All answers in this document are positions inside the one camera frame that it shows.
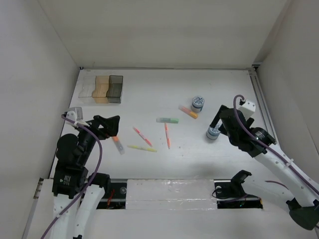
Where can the clear plastic bin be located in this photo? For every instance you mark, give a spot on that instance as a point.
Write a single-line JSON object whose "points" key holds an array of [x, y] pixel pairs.
{"points": [[87, 87]]}

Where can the orange-capped grey highlighter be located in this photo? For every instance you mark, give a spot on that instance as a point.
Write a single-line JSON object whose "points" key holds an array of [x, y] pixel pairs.
{"points": [[118, 145]]}

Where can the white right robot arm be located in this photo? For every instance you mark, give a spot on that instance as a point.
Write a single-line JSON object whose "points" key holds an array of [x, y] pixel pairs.
{"points": [[296, 193]]}

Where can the grey translucent bin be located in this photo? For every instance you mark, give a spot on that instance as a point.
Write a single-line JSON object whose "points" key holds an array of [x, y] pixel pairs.
{"points": [[114, 93]]}

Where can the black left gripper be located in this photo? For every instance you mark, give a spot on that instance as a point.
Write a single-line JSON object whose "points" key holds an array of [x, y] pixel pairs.
{"points": [[111, 122]]}

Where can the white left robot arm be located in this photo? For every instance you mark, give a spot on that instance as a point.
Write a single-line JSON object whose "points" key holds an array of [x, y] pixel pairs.
{"points": [[77, 186]]}

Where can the pink thin pen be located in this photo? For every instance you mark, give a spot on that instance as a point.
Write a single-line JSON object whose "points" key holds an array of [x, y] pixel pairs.
{"points": [[142, 136]]}

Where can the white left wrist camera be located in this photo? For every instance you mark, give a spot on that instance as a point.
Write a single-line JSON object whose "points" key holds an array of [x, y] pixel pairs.
{"points": [[73, 115]]}

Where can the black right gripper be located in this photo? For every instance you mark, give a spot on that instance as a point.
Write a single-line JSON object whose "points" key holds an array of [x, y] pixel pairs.
{"points": [[217, 118]]}

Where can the pink yellow-capped highlighter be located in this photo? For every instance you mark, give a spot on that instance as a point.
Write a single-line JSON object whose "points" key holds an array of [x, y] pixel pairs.
{"points": [[188, 111]]}

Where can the aluminium side rail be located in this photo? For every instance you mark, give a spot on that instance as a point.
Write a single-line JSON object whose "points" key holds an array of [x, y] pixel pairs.
{"points": [[266, 117]]}

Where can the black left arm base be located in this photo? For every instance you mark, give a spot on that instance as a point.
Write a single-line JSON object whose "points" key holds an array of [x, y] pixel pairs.
{"points": [[115, 198]]}

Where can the yellow thin pen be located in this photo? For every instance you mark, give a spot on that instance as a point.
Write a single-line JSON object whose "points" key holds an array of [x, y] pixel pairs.
{"points": [[141, 148]]}

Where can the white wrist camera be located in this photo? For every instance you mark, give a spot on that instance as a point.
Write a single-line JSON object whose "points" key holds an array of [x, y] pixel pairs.
{"points": [[73, 115], [247, 108]]}

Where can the orange thin pen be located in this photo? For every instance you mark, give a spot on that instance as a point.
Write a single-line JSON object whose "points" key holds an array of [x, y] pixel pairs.
{"points": [[167, 135]]}

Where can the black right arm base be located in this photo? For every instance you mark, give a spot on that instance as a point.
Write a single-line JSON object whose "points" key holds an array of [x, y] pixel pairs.
{"points": [[230, 193]]}

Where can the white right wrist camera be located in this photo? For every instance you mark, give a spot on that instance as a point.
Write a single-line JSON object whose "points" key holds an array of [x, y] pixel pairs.
{"points": [[247, 108]]}

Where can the green-capped highlighter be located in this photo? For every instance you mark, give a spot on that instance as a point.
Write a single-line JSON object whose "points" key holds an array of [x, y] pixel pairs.
{"points": [[167, 120]]}

